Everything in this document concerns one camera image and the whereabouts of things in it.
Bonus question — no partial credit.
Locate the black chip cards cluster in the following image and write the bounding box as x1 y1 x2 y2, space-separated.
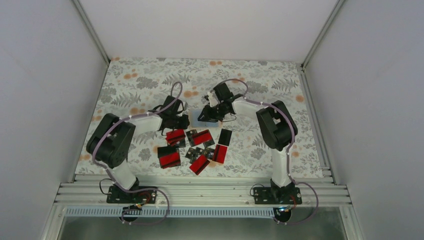
185 147 215 164

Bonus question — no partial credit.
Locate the red black card centre top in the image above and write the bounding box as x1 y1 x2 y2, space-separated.
186 129 215 148

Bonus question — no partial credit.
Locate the floral patterned table mat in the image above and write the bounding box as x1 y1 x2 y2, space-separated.
75 56 324 179

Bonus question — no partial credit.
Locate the beige leather card holder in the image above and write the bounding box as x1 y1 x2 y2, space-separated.
188 109 221 129

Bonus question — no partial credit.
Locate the plain black card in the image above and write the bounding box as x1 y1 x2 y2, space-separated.
218 128 233 147

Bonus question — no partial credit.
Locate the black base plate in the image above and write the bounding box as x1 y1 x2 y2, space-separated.
253 187 303 205
106 185 158 204

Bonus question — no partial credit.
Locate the aluminium rail frame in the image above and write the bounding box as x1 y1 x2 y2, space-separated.
42 174 363 240

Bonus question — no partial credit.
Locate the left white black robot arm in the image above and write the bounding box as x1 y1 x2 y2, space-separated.
86 95 190 203

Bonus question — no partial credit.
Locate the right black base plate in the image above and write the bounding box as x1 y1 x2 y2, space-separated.
253 187 303 205

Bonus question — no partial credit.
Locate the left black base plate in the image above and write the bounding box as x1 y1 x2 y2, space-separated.
106 185 158 204

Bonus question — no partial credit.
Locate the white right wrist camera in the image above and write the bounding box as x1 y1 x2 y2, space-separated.
205 91 219 107

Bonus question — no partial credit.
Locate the black red card left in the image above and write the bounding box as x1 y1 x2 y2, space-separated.
157 145 181 169

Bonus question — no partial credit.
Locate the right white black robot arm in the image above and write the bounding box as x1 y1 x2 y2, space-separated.
197 81 298 204

